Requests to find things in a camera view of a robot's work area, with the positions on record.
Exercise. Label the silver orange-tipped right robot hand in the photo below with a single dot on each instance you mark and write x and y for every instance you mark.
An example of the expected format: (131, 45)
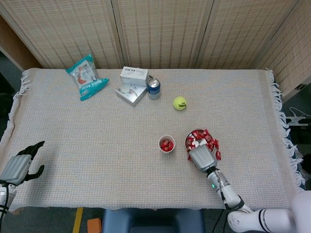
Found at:
(202, 159)

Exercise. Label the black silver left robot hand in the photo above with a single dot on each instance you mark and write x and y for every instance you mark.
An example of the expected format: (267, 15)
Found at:
(15, 170)

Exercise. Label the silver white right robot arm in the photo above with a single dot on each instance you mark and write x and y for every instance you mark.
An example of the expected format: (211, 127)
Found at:
(228, 191)

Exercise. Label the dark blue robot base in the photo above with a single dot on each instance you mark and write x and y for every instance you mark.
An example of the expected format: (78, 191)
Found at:
(150, 218)

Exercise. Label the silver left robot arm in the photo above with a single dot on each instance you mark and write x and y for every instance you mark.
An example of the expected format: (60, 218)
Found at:
(6, 196)

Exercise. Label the bowl of red candies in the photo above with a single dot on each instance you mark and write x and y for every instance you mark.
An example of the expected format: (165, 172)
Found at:
(199, 142)

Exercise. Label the white paper cup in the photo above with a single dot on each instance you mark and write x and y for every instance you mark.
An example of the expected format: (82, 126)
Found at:
(166, 137)

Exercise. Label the yellow tennis ball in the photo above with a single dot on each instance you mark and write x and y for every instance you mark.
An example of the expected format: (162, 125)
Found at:
(180, 103)

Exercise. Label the yellow floor tape strip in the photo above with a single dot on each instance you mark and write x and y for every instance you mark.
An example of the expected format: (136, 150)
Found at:
(77, 221)

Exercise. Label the blue drink can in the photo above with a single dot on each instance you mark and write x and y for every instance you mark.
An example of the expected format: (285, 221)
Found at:
(153, 91)

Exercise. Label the beige woven fringed tablecloth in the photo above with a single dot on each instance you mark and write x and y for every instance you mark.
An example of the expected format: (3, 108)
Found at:
(97, 145)

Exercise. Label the orange block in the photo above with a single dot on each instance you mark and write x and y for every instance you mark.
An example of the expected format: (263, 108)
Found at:
(94, 225)

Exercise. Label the grey flat box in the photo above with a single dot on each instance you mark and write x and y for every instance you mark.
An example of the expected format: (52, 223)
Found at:
(130, 94)

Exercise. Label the white cardboard box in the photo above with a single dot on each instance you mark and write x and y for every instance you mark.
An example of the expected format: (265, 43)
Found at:
(133, 74)

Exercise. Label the teal snack bag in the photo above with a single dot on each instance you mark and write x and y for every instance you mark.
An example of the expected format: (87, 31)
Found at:
(86, 77)

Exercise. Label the black power strip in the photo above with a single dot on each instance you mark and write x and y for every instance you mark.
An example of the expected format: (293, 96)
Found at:
(301, 87)

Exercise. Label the brown wooden panel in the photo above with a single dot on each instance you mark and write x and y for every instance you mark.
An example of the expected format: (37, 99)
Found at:
(12, 43)

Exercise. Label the woven bamboo screen panel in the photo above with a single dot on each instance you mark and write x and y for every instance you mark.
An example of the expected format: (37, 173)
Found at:
(165, 31)
(294, 48)
(60, 31)
(243, 31)

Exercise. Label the white metal bracket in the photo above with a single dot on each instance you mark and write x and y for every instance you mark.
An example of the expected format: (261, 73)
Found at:
(295, 120)

